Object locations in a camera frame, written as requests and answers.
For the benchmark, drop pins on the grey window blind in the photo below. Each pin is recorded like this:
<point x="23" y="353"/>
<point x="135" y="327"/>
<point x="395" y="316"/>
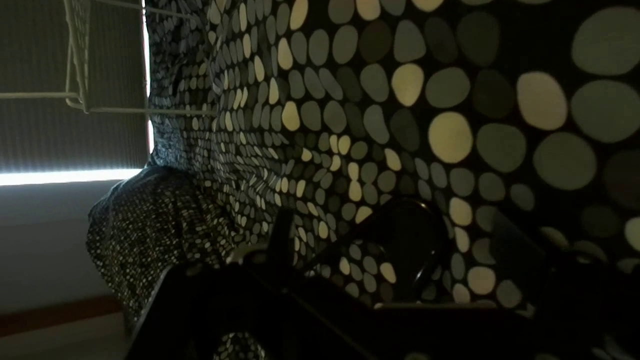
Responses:
<point x="41" y="66"/>

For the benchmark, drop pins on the black white dotted duvet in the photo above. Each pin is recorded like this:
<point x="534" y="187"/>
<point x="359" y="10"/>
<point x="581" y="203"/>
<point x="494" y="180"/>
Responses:
<point x="466" y="100"/>

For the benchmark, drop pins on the black clothes hanger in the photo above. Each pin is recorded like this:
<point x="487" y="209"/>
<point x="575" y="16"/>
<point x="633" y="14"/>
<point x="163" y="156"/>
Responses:
<point x="402" y="242"/>

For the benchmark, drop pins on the dark fine-dotted pillow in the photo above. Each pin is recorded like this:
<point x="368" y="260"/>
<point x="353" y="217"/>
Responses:
<point x="160" y="232"/>

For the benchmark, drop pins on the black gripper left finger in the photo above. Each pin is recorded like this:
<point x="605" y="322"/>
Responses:
<point x="280" y="234"/>

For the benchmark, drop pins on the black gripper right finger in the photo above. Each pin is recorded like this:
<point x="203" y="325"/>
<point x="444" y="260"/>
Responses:
<point x="522" y="257"/>

